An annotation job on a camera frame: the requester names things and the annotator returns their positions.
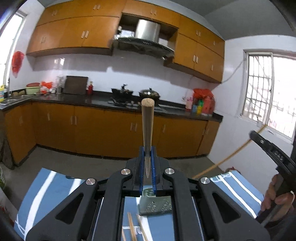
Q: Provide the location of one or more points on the stainless steel range hood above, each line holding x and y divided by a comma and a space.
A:
144, 37

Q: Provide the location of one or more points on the orange plastic bag on counter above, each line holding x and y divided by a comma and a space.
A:
46, 87

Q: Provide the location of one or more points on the black wok with lid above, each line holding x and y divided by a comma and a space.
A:
149, 93

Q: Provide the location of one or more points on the green perforated utensil holder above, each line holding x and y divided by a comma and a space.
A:
151, 205

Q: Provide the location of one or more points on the black wok left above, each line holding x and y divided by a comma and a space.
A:
122, 93

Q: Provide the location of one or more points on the red sauce bottle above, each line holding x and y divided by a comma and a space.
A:
90, 88

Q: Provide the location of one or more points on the colourful condiment boxes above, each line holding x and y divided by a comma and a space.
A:
194, 105

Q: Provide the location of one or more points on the red thermos bottles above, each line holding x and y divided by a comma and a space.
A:
208, 106

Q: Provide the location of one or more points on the wooden chopstick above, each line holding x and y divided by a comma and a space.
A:
147, 126
131, 226
231, 140
141, 227

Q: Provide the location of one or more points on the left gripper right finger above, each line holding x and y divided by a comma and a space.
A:
202, 211

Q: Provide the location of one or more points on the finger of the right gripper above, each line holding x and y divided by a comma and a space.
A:
284, 164

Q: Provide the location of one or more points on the black kitchen countertop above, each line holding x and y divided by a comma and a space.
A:
104, 100

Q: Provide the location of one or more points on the red plastic bag on wall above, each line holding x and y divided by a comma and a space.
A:
16, 63

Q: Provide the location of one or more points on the right barred window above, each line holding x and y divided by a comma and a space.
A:
268, 93

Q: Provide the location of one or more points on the upper wooden wall cabinets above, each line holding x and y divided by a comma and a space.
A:
183, 42

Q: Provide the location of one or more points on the person's right hand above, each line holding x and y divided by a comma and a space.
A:
285, 200

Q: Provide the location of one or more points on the lower wooden base cabinets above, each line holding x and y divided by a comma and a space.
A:
102, 132

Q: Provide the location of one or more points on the blue white striped tablecloth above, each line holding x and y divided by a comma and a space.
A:
49, 188

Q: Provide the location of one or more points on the dark wooden cutting board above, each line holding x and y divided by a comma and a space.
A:
75, 85

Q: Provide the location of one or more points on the gas stove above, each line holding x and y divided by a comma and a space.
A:
129, 104

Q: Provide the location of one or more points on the left window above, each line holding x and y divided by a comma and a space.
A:
8, 39

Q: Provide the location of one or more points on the red bag on thermoses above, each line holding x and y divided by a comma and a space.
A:
202, 93

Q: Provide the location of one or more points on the green basin red lid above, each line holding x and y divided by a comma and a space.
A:
33, 88

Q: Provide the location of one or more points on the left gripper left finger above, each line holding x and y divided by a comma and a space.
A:
94, 211

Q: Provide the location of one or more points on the yellow detergent bottle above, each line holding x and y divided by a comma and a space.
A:
2, 92

